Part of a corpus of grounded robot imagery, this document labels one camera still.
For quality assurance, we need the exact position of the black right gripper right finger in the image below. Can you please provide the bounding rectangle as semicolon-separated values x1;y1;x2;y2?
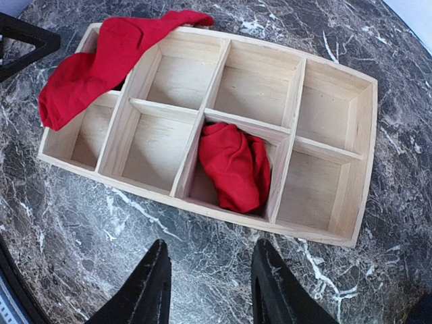
251;239;336;323

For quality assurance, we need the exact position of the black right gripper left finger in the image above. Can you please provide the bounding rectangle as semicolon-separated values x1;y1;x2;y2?
87;239;171;323

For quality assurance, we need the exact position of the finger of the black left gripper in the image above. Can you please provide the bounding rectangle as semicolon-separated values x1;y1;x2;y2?
1;13;61;82

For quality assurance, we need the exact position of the plain red sock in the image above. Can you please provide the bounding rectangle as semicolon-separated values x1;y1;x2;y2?
38;10;214;131

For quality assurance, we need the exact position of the red snowflake santa sock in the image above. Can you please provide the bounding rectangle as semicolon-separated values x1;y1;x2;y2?
198;122;271;213

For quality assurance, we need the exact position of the wooden compartment tray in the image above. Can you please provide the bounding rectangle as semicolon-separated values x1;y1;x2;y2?
38;27;378;247

